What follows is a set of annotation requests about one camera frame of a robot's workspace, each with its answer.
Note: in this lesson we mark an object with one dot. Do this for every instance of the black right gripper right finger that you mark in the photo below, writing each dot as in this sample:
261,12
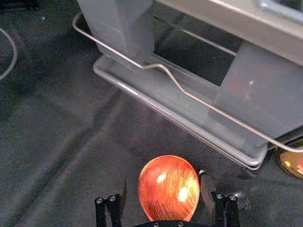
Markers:
222,208

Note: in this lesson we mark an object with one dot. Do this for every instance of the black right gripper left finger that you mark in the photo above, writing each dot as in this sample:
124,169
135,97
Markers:
111,210

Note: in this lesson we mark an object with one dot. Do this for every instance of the red-brown wooden spoon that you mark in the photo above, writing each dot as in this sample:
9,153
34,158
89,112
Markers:
168,189

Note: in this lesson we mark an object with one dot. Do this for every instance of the round brown glossy dish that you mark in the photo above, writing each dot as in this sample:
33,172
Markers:
291,163

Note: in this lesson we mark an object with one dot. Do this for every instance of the black table cloth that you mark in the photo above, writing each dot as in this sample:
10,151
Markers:
59,132

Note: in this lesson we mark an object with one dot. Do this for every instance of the grey rack with steel bars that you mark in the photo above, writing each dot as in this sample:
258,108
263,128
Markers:
260,94

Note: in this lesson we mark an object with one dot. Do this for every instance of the grey plastic drip tray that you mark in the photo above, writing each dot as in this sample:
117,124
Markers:
151,92

